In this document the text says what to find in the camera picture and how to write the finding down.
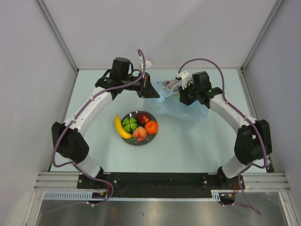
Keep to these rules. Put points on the aluminium frame rail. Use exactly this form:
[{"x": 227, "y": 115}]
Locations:
[{"x": 254, "y": 182}]

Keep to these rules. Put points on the corner aluminium post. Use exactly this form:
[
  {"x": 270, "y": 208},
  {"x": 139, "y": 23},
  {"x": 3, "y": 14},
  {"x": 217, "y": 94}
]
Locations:
[
  {"x": 263, "y": 32},
  {"x": 56, "y": 33}
]

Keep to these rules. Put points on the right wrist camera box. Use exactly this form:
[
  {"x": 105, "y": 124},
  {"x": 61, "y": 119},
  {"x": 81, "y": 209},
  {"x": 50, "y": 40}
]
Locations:
[{"x": 183, "y": 78}]

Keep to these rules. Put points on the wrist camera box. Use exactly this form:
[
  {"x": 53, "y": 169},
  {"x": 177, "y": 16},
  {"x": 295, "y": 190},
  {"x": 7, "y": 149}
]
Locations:
[
  {"x": 183, "y": 78},
  {"x": 148, "y": 64}
]

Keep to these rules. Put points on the dark blue ceramic plate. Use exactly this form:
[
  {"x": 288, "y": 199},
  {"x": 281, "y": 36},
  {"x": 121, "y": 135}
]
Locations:
[{"x": 148, "y": 138}]

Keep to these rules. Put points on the orange fake peach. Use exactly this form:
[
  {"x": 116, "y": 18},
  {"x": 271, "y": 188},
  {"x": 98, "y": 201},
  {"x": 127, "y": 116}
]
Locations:
[{"x": 139, "y": 134}]

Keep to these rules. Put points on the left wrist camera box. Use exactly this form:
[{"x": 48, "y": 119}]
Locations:
[{"x": 148, "y": 64}]

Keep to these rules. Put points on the yellow fake banana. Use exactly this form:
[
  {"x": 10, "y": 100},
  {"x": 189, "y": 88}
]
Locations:
[{"x": 120, "y": 130}]

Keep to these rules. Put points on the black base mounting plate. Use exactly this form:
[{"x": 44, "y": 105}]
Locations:
[{"x": 169, "y": 185}]

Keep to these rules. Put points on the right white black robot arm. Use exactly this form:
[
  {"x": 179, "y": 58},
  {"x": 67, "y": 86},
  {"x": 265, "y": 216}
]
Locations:
[{"x": 253, "y": 141}]

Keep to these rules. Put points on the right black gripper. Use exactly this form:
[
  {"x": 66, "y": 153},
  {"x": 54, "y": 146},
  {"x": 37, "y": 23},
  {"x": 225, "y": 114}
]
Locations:
[{"x": 183, "y": 98}]

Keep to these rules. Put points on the orange fake mandarin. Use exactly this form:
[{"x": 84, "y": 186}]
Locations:
[{"x": 151, "y": 127}]

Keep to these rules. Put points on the green fake watermelon ball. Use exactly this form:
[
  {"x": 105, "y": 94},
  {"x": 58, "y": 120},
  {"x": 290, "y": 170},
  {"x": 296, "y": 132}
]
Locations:
[{"x": 129, "y": 124}]

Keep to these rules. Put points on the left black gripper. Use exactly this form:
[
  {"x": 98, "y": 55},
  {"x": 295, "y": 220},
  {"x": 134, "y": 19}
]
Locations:
[{"x": 147, "y": 91}]

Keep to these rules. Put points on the right corner aluminium post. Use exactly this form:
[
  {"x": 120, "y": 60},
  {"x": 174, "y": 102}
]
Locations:
[{"x": 263, "y": 32}]

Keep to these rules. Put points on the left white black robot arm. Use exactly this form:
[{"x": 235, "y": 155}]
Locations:
[{"x": 68, "y": 137}]

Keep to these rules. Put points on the light blue printed plastic bag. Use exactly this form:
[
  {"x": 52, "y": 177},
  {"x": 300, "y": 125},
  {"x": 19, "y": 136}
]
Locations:
[{"x": 172, "y": 106}]

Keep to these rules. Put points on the white slotted cable duct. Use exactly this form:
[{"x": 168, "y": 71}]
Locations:
[{"x": 94, "y": 196}]

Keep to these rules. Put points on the left corner aluminium post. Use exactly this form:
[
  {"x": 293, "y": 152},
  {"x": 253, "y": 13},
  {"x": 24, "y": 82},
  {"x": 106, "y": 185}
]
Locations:
[{"x": 56, "y": 33}]

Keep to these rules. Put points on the red fake apple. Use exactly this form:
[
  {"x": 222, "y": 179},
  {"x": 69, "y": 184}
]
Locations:
[{"x": 142, "y": 117}]

